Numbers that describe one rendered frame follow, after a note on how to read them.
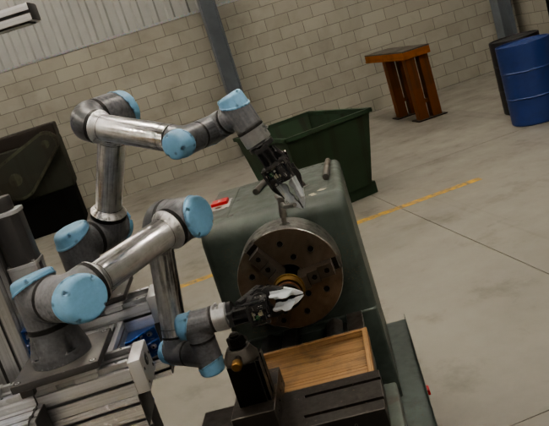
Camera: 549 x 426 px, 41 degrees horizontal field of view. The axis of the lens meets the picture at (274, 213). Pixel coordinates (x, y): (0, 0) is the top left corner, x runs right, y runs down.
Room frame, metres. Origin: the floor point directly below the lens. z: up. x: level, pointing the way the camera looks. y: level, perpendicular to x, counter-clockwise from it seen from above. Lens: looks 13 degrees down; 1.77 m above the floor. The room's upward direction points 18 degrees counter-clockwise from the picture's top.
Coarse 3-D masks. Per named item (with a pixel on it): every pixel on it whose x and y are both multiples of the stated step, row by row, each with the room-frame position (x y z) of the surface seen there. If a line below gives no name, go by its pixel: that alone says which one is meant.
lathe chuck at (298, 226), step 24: (264, 240) 2.10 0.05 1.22; (288, 240) 2.09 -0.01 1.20; (312, 240) 2.08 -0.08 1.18; (240, 264) 2.11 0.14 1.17; (288, 264) 2.09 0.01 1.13; (312, 264) 2.08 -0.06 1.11; (240, 288) 2.11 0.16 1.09; (312, 288) 2.09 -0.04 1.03; (336, 288) 2.08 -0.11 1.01; (312, 312) 2.09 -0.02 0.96
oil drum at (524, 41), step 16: (496, 48) 8.19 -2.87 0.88; (512, 48) 7.90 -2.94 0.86; (528, 48) 7.83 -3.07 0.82; (544, 48) 7.85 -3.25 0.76; (512, 64) 7.93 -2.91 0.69; (528, 64) 7.84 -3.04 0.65; (544, 64) 7.84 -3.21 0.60; (512, 80) 7.97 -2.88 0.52; (528, 80) 7.85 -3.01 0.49; (544, 80) 7.83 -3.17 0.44; (512, 96) 8.02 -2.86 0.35; (528, 96) 7.87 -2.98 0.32; (544, 96) 7.83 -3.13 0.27; (512, 112) 8.08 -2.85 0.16; (528, 112) 7.89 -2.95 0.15; (544, 112) 7.83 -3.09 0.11
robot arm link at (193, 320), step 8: (192, 312) 1.96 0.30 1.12; (200, 312) 1.95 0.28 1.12; (208, 312) 1.94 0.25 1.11; (176, 320) 1.95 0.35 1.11; (184, 320) 1.94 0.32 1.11; (192, 320) 1.94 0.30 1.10; (200, 320) 1.93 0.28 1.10; (208, 320) 1.92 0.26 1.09; (176, 328) 1.94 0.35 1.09; (184, 328) 1.93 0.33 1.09; (192, 328) 1.93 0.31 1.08; (200, 328) 1.93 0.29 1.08; (208, 328) 1.92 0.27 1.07; (184, 336) 1.94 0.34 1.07; (192, 336) 1.93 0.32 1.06; (200, 336) 1.93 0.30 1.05; (208, 336) 1.94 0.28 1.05; (192, 344) 1.94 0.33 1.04
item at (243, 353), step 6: (246, 342) 1.55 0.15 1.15; (228, 348) 1.55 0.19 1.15; (246, 348) 1.52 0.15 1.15; (252, 348) 1.53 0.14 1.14; (228, 354) 1.53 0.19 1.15; (234, 354) 1.52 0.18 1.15; (240, 354) 1.51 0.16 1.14; (246, 354) 1.51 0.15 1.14; (252, 354) 1.52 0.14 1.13; (228, 360) 1.52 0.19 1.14; (246, 360) 1.51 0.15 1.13; (252, 360) 1.51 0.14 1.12; (228, 366) 1.52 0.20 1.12
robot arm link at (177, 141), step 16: (80, 112) 2.13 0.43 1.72; (96, 112) 2.11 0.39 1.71; (80, 128) 2.10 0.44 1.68; (96, 128) 2.08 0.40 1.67; (112, 128) 2.04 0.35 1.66; (128, 128) 2.01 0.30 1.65; (144, 128) 1.98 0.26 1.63; (160, 128) 1.95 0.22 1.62; (176, 128) 1.91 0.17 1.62; (192, 128) 1.92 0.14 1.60; (128, 144) 2.02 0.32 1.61; (144, 144) 1.98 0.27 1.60; (160, 144) 1.94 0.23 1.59; (176, 144) 1.88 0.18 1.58; (192, 144) 1.90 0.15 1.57; (208, 144) 1.96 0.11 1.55
